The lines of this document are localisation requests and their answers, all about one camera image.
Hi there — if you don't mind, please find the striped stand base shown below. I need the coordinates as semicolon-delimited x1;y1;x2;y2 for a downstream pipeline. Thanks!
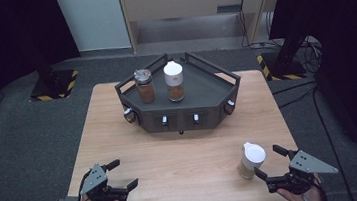
255;48;310;84
27;68;83;103

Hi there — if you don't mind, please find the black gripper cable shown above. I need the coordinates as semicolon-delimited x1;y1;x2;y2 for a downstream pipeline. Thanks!
69;169;96;201

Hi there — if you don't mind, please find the black floor cable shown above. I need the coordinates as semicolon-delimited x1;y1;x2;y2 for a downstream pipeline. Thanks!
269;76;357;201

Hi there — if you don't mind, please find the white-capped jar brown powder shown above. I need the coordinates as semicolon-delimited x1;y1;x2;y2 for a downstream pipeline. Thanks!
161;59;188;104

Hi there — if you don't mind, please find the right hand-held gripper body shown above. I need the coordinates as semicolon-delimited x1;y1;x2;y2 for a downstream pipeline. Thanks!
262;145;342;200

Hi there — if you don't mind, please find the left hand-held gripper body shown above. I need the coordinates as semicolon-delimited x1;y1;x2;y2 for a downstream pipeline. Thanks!
83;159;131;201

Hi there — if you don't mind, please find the black socket cable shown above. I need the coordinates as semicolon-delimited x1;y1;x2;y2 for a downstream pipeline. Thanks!
235;0;256;49

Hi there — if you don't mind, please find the person's right hand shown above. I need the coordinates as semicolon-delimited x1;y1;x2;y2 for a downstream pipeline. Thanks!
274;172;326;201

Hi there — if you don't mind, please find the white-capped jar pale powder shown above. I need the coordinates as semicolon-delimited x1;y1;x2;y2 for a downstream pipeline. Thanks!
234;140;270;182

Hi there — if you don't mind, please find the black stand post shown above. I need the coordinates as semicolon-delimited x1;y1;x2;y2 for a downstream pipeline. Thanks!
26;25;68;97
271;15;318;73

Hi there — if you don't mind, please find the foil-topped jar brown powder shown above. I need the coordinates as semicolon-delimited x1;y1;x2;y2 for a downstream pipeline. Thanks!
133;67;158;106

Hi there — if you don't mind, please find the black spice rack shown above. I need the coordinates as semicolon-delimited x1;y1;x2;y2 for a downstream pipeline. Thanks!
111;45;247;142

